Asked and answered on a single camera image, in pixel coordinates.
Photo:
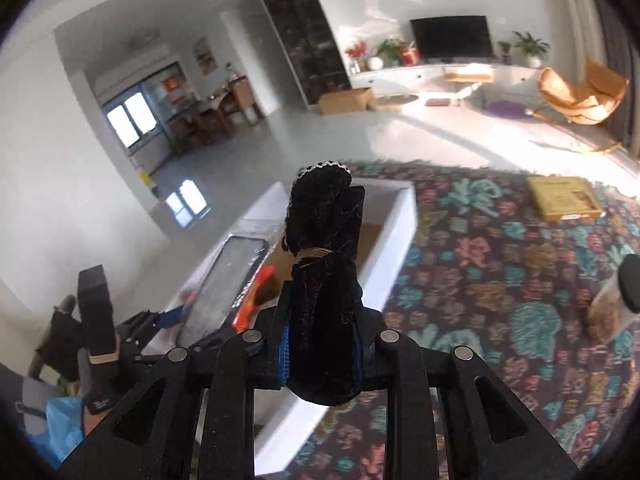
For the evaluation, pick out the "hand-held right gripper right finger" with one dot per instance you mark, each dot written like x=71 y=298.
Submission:
x=370 y=355

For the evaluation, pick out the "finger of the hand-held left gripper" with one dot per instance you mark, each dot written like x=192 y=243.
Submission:
x=172 y=316

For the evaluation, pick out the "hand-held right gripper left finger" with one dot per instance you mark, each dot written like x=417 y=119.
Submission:
x=286 y=360

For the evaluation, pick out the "black velvet cloth bundle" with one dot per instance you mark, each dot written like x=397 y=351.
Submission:
x=325 y=300

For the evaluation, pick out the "tan rubber band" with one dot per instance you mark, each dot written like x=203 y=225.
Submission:
x=312 y=255

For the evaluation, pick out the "white storage box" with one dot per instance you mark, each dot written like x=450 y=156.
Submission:
x=395 y=230

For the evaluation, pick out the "dark chair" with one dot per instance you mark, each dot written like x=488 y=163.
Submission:
x=57 y=335

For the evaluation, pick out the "blue plastic bag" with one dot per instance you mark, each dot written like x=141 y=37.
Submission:
x=60 y=422

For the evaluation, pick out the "wooden dining table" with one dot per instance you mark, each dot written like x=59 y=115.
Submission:
x=200 y=120

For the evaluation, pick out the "glass sliding door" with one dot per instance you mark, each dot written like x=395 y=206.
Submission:
x=140 y=115

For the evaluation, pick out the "wooden dining chair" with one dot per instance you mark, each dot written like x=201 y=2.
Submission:
x=245 y=97

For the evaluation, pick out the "clear plastic jar black lid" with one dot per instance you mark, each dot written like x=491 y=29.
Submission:
x=612 y=305

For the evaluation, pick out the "yellow flat box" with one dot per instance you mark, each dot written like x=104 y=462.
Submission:
x=565 y=197

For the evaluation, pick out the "round woven mat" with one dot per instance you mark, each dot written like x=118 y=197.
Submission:
x=395 y=102

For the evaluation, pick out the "cardboard box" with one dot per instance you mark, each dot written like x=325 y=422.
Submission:
x=345 y=101

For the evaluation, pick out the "pink floor mat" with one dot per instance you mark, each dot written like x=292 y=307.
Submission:
x=438 y=101

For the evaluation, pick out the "purple floor mat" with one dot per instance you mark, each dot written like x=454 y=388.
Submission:
x=505 y=108

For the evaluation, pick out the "white round vase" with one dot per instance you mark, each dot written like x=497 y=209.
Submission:
x=374 y=63

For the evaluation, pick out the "red flower bouquet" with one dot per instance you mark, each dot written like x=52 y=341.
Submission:
x=356 y=51

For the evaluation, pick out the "red decorative ornament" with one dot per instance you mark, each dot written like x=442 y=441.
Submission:
x=411 y=53

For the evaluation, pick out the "green plant with red decor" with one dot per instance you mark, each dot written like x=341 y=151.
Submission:
x=390 y=50

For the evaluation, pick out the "dark display cabinet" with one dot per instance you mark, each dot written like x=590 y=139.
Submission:
x=305 y=35

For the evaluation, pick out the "black flat television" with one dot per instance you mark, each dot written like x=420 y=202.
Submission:
x=450 y=37

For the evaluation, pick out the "orange lounge chair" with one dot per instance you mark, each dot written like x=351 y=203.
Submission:
x=575 y=97

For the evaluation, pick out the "small potted plant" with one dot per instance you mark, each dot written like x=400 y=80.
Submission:
x=505 y=51

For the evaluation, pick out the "green potted plant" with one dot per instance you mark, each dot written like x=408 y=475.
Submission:
x=531 y=46

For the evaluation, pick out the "grey curtain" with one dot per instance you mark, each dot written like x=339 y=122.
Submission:
x=610 y=60

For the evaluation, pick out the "clear package with black frame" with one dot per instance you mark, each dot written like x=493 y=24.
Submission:
x=220 y=290

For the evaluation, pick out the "wall poster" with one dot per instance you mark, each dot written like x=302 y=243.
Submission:
x=205 y=56

